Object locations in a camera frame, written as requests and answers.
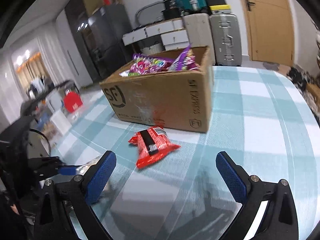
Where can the white curtain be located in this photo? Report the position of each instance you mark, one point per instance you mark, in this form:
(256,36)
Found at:
(52,56)

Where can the dark glass cabinet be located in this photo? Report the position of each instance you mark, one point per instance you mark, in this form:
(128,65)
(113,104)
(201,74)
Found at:
(78,12)

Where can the purple white snack bag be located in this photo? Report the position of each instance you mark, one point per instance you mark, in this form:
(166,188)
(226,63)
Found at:
(185,61)

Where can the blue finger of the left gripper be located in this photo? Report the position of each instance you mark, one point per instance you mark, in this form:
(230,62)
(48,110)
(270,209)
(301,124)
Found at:
(68,170)

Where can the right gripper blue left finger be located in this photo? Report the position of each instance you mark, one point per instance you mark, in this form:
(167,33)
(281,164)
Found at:
(97,175)

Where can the SF cardboard box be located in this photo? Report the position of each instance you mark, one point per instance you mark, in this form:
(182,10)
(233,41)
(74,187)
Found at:
(179,100)

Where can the white drawer desk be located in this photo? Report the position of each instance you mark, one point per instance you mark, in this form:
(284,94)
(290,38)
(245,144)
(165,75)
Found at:
(173,34)

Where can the red black candy packet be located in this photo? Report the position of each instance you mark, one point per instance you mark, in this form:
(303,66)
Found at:
(153,145)

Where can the black refrigerator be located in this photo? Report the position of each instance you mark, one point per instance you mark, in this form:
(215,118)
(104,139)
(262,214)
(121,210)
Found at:
(108,24)

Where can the silver suitcase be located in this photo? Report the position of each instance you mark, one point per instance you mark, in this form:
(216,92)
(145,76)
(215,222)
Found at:
(226,39)

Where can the wooden door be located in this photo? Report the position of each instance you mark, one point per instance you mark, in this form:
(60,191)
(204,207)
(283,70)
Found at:
(270,31)

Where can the beige suitcase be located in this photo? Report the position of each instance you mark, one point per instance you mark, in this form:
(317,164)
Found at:
(199,32)

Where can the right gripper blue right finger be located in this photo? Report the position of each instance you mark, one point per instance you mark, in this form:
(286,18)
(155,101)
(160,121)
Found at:
(234,176)

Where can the blue checkered tablecloth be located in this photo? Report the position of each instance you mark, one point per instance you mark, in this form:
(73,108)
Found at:
(259,118)

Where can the red box on side table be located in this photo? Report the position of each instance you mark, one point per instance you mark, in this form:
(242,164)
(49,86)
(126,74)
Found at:
(72,101)

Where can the woven laundry basket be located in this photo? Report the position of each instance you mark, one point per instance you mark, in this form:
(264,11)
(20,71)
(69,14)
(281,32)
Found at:
(153,49)

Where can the purple candy bag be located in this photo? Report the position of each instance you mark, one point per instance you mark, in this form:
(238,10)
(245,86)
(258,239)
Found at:
(147,64)

